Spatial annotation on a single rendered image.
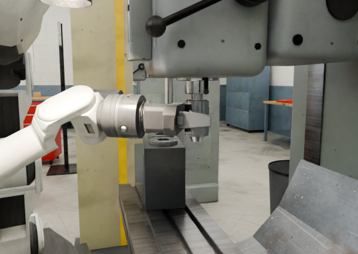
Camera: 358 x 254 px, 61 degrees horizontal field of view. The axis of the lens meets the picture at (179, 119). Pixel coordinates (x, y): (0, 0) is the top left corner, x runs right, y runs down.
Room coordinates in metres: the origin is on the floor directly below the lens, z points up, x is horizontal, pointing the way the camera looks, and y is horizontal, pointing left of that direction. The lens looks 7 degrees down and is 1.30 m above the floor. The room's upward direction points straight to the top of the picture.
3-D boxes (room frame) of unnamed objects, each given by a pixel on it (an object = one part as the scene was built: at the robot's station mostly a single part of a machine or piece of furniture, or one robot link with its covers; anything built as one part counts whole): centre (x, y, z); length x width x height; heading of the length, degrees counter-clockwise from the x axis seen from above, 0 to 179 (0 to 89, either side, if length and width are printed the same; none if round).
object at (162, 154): (0.97, 0.06, 1.03); 0.22 x 0.12 x 0.20; 8
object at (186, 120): (0.56, -0.03, 1.23); 0.06 x 0.02 x 0.03; 80
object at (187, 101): (0.59, -0.03, 1.26); 0.05 x 0.05 x 0.01
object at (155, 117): (0.61, 0.06, 1.23); 0.13 x 0.12 x 0.10; 170
